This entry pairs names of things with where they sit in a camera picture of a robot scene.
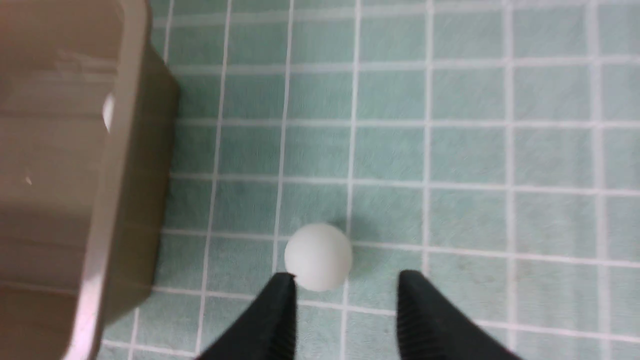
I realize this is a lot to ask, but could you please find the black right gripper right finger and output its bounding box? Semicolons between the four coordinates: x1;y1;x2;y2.
397;269;520;360

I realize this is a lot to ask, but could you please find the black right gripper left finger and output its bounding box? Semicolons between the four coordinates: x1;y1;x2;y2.
198;272;297;360

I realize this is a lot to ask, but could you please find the white ping-pong ball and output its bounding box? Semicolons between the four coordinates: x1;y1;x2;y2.
284;223;354;292

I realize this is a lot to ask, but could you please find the green checkered tablecloth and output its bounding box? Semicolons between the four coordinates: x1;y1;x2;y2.
98;0;640;360

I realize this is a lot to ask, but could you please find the olive green plastic bin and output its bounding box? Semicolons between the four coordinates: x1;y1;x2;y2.
0;0;179;360

